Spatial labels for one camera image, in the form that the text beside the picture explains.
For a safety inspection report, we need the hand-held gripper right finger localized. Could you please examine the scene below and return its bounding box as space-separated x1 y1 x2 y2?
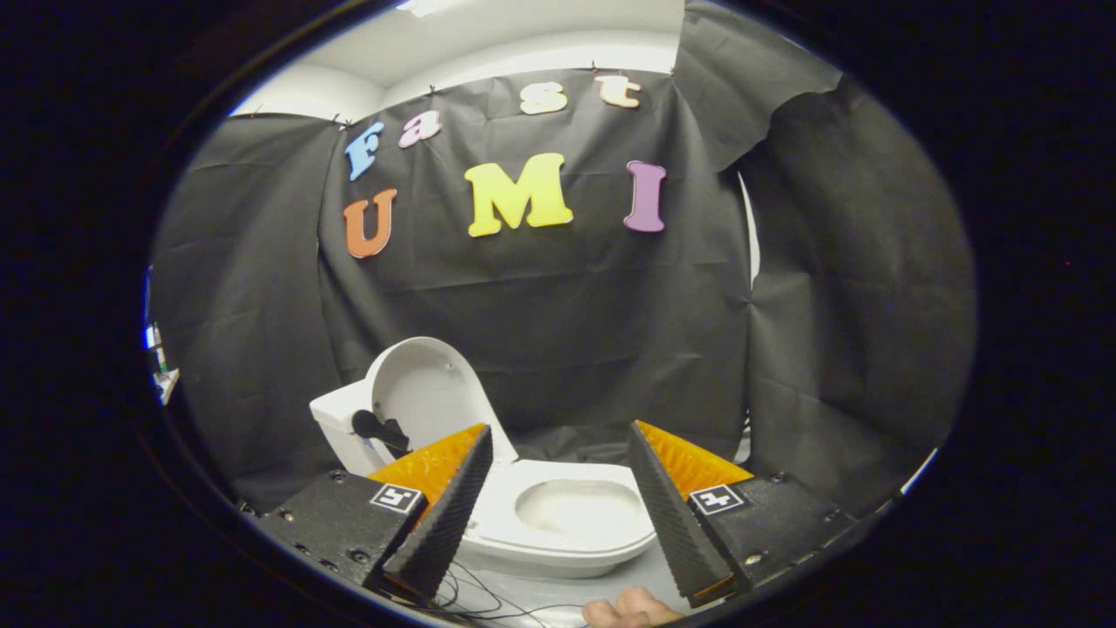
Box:
628 420 860 609

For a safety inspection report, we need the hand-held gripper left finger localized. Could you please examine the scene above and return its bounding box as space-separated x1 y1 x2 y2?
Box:
257 423 495 603

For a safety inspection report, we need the dark round lid lifter handle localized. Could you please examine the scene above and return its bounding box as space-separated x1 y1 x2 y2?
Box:
351 409 412 456

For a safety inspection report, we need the white toilet bowl with seat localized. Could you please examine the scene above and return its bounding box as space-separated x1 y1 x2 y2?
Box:
458 460 659 579

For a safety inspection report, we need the black backdrop cloth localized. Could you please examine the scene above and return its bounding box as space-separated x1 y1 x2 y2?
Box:
148 0 977 515

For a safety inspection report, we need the tangle of black cables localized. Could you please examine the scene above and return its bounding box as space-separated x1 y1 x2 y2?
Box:
432 563 594 627

